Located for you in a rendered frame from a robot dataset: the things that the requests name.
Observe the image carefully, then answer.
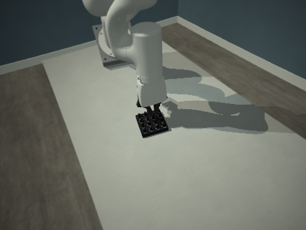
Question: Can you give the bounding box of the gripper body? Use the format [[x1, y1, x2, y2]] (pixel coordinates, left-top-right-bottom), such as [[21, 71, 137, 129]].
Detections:
[[137, 76, 167, 107]]

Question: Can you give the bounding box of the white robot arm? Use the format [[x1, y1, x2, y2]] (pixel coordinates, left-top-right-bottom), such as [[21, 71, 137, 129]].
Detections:
[[82, 0, 163, 84]]

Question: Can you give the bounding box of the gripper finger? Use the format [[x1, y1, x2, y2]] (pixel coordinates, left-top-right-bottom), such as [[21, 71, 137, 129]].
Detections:
[[154, 102, 162, 115], [136, 99, 152, 117]]

